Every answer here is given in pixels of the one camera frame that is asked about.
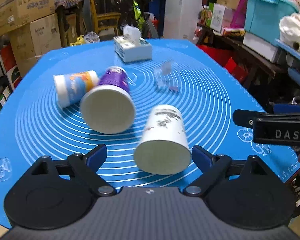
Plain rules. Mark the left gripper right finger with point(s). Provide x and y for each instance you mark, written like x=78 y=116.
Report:
x=246 y=194

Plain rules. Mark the white green carton box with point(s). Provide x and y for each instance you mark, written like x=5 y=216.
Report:
x=215 y=16

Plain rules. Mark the dark wooden side table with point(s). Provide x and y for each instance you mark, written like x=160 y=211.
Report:
x=246 y=65

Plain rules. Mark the wooden chair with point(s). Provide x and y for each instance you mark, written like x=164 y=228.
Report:
x=104 y=21

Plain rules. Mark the teal plastic storage bin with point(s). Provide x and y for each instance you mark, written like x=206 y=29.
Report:
x=263 y=17

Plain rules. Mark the clear plastic cup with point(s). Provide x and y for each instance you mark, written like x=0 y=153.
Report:
x=166 y=76

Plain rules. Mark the white chest freezer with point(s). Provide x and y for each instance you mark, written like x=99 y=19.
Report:
x=181 y=17

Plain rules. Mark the blue cartoon paper cup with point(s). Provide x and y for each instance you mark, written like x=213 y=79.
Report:
x=72 y=87

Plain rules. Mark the white ink-print paper cup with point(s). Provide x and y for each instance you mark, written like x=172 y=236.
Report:
x=163 y=148

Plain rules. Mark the large lower cardboard box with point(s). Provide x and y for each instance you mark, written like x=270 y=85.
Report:
x=33 y=40

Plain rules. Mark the black green bicycle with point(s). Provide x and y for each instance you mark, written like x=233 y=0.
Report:
x=133 y=14

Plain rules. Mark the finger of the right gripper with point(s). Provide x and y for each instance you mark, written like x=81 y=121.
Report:
x=245 y=118
x=286 y=108

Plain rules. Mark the white tissue box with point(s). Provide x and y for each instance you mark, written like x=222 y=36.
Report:
x=131 y=47

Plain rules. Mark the white plastic bag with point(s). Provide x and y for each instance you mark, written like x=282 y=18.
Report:
x=290 y=31

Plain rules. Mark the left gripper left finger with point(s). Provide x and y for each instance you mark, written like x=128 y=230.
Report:
x=52 y=194

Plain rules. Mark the purple paper cup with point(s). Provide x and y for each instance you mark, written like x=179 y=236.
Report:
x=108 y=108

